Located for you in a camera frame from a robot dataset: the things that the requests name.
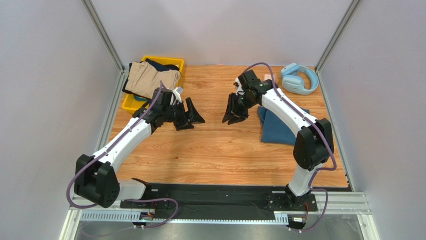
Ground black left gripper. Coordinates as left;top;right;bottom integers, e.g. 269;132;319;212
162;97;206;131

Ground blue t-shirt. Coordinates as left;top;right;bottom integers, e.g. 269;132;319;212
257;106;296;146

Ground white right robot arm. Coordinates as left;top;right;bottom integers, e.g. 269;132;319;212
222;70;334;210

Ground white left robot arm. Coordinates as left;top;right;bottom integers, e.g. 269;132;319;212
67;87;206;209

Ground pink power adapter cube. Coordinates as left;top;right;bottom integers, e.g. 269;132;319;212
263;74;275;81

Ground black folded t-shirt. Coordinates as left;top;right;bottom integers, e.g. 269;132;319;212
122;58;181;101

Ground yellow plastic bin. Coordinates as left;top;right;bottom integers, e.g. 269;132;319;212
122;55;185;113

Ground beige folded t-shirt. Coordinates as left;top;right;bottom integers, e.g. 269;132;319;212
125;61;182;100

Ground light blue headphones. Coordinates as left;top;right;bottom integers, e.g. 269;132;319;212
280;63;320;96

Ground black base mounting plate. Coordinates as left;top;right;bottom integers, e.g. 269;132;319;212
118;183;318;221

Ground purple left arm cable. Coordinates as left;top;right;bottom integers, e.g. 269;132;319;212
65;80;180;230

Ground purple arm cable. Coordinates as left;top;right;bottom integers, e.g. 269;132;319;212
243;62;338;233
65;80;180;230

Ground aluminium left corner post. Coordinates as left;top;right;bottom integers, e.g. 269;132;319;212
81;0;125;73

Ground aluminium corner post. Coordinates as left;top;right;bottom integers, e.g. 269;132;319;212
315;0;363;74
81;0;125;73

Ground aluminium right corner post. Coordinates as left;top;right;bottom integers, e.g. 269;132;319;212
315;0;363;74

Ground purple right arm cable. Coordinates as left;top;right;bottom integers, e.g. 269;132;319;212
243;62;338;233

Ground aluminium front frame rail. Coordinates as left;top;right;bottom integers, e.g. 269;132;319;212
80;188;371;225

